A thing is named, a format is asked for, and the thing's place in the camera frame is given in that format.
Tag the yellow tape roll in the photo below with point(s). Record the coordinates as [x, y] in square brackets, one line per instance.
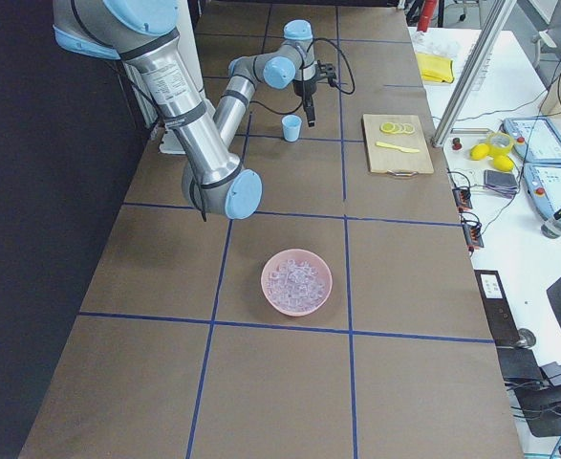
[499, 144]

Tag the lower teach pendant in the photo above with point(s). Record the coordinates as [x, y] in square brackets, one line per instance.
[543, 183]

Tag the wooden cutting board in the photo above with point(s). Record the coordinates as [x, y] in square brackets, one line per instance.
[392, 162]

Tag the pink bowl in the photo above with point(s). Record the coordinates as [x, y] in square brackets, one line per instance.
[298, 255]

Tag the yellow lemon right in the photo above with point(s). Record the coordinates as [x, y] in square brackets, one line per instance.
[503, 163]

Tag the light blue cup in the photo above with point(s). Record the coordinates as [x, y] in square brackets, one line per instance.
[291, 127]

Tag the yellow toy knife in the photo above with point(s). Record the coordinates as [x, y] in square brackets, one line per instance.
[402, 149]

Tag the yellow cloth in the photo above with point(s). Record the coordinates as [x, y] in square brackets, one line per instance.
[435, 68]

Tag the teach pendant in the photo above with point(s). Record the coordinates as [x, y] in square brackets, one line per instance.
[543, 183]
[536, 139]

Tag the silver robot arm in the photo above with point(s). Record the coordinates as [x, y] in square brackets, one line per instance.
[145, 35]

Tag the aluminium frame post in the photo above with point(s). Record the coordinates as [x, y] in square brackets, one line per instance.
[496, 20]

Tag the yellow lemon left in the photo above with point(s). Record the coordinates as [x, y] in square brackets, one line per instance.
[479, 151]

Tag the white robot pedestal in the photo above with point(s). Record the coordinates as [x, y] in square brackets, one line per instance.
[188, 51]

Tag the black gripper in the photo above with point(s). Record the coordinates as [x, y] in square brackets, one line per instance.
[306, 88]

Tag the upper teach pendant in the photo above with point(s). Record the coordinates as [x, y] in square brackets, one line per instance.
[536, 139]

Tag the yellow lemon slices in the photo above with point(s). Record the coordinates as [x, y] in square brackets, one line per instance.
[395, 128]

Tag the clear plastic ice cubes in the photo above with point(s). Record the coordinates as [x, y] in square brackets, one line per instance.
[295, 286]

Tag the red fire extinguisher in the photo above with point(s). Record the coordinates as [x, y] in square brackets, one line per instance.
[428, 8]

